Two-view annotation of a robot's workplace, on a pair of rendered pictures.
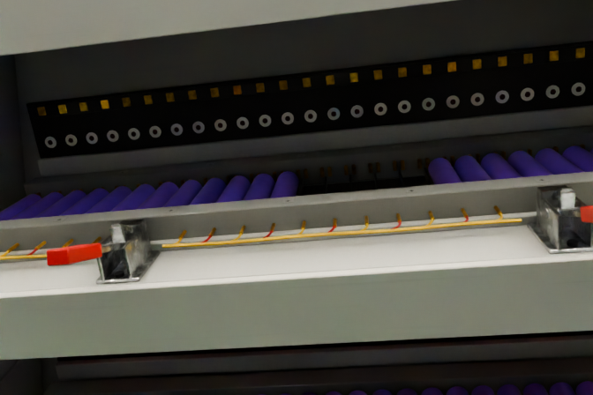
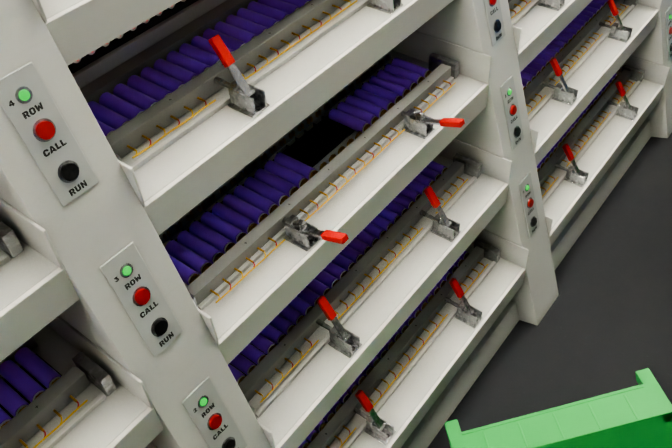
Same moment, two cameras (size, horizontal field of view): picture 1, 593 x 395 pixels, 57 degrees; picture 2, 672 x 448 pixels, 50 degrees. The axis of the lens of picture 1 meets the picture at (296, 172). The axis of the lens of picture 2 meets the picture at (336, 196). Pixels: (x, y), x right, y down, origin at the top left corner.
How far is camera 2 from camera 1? 0.80 m
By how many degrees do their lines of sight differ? 54
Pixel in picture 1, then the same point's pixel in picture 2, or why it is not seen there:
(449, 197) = (379, 133)
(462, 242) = (394, 149)
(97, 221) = (267, 230)
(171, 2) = (298, 110)
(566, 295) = (431, 150)
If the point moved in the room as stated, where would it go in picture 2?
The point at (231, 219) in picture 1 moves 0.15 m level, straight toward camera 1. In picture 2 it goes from (315, 191) to (420, 193)
